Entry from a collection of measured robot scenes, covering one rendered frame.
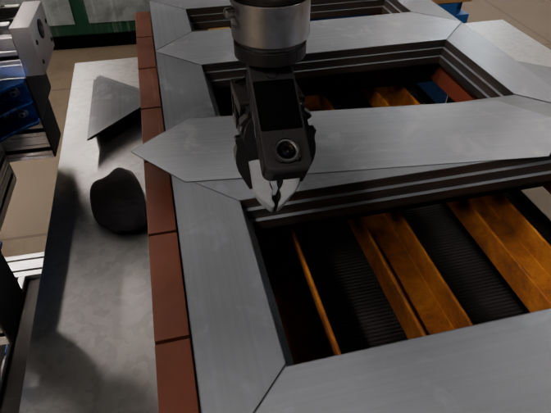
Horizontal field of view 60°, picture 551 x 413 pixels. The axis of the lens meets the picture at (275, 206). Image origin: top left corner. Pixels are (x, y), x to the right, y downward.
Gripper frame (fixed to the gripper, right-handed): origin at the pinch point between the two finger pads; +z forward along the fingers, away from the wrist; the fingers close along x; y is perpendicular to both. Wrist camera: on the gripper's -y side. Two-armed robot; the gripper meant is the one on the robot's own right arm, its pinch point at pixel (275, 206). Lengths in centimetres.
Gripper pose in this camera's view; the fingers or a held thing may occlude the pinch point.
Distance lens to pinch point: 58.7
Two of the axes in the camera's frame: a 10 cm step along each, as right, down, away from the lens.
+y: -2.3, -6.5, 7.3
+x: -9.7, 1.6, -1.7
